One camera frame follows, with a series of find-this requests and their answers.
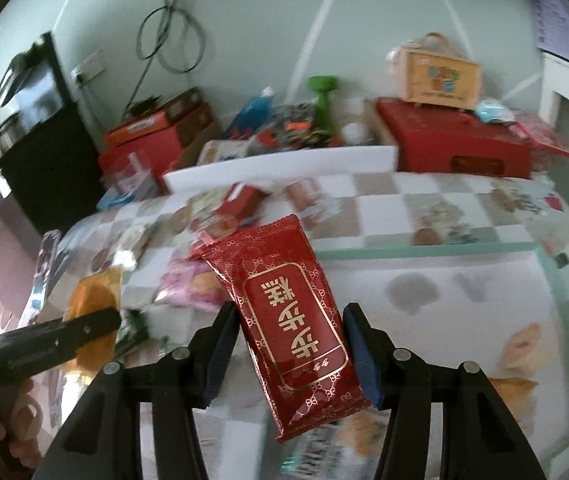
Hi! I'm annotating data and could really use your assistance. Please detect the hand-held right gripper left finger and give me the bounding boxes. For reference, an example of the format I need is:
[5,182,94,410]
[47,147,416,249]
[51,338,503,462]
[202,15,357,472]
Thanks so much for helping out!
[34,301,241,480]

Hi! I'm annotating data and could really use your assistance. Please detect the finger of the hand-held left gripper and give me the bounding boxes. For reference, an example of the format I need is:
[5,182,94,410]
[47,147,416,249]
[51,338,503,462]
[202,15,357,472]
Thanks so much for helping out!
[0,306,122,377]

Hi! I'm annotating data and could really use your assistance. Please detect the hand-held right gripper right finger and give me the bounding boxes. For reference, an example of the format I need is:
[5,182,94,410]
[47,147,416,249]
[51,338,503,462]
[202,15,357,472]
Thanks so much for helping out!
[341,301,549,480]

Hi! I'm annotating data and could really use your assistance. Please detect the yellow snack packet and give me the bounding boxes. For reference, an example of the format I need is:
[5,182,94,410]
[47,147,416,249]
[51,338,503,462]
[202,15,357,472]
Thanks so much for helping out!
[62,266,125,391]

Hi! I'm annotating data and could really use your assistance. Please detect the red gold-patterned snack packet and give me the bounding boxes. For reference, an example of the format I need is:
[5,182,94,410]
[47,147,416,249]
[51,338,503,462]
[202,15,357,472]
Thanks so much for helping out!
[199,214,375,443]

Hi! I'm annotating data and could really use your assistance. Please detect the pink snack packet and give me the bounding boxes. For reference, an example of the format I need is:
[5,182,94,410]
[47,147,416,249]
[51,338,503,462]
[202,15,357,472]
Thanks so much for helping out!
[153,257,230,311]

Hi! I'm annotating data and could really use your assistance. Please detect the teal-edged white shallow tray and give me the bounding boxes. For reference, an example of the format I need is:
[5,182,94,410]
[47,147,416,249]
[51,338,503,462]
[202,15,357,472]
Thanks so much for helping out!
[309,241,569,480]

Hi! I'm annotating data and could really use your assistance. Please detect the person's left hand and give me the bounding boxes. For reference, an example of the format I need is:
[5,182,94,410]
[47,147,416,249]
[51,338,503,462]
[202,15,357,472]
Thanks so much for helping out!
[0,379,44,472]

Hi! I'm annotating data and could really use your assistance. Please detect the pale barcode snack packet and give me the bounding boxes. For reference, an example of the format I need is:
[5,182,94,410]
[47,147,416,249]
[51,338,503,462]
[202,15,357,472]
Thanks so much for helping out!
[114,305,152,358]

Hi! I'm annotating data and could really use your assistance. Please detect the clear acrylic chair back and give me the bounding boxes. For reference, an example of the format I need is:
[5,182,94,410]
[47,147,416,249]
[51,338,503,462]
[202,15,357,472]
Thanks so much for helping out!
[14,230,65,341]

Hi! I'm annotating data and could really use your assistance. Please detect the silver crinkled snack packet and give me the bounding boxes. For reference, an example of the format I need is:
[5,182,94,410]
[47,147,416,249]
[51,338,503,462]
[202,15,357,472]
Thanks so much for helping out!
[109,245,138,271]

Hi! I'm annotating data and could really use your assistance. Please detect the green and white snack packet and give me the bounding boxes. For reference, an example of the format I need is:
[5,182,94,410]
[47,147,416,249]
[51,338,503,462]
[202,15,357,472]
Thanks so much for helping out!
[284,430,345,476]

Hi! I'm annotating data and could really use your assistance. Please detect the black cabinet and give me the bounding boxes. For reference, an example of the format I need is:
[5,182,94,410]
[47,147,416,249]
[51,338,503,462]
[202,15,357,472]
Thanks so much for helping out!
[0,102,106,235]

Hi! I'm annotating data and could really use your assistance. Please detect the light blue plastic item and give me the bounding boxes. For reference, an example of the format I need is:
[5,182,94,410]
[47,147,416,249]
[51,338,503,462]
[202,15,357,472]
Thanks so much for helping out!
[97,187,138,211]

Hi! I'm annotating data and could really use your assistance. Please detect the patterned checkered tablecloth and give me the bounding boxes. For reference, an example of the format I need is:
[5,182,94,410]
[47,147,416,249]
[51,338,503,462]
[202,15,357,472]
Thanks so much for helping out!
[39,170,569,480]

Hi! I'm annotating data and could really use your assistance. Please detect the clear plastic container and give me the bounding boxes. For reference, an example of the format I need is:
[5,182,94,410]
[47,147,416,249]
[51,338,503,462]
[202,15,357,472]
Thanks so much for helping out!
[109,152,158,196]

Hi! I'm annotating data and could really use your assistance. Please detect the black screen panel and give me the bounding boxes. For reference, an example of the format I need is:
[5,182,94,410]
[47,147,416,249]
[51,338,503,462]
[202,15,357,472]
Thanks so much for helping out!
[0,31,74,128]

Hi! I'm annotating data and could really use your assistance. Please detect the orange lidded box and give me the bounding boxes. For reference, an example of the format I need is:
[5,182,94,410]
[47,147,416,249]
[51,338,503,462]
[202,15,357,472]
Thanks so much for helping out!
[98,112,188,181]

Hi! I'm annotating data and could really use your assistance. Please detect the printed flat carton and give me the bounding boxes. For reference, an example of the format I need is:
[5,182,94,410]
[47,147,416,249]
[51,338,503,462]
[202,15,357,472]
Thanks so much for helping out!
[197,140,250,163]

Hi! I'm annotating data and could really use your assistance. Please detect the white ball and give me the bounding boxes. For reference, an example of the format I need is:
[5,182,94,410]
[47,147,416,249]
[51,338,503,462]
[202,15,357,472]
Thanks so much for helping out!
[340,122,370,147]

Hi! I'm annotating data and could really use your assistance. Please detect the large red box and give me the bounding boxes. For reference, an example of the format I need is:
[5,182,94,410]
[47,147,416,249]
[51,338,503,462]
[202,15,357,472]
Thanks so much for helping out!
[364,97,535,181]

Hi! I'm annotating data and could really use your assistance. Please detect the dark printed box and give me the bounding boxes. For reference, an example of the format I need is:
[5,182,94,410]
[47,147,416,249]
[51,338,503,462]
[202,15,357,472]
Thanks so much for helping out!
[164,87,215,146]

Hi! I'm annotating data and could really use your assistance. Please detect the pile of colourful toys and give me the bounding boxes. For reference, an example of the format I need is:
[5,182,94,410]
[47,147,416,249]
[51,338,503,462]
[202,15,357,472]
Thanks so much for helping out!
[259,102,337,151]

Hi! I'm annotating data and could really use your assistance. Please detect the blue bottle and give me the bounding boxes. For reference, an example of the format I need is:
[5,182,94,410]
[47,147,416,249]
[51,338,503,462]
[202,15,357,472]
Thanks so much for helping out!
[224,86,275,138]

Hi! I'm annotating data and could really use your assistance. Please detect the green dumbbell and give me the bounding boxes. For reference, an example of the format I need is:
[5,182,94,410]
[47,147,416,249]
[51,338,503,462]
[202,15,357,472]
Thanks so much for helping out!
[307,76,340,128]

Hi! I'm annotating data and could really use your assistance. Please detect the light blue wipes pack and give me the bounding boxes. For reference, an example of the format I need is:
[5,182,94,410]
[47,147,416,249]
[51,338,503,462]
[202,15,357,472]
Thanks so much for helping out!
[474,99,517,125]

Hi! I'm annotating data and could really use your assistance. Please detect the pink patterned box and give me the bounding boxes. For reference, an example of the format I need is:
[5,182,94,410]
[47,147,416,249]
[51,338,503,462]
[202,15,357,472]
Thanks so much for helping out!
[511,112,569,161]

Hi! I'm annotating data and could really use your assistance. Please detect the white wall socket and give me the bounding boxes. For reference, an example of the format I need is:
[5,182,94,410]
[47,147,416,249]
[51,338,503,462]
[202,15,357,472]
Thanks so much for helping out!
[72,50,105,83]

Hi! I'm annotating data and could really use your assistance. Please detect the black hanging cables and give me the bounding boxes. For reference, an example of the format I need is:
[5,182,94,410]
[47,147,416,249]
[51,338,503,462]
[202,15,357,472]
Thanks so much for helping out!
[127,0,208,113]

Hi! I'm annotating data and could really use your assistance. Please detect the yellow carry case with handle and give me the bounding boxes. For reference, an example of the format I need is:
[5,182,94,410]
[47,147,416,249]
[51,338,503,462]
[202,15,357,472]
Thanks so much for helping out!
[387,32,482,111]

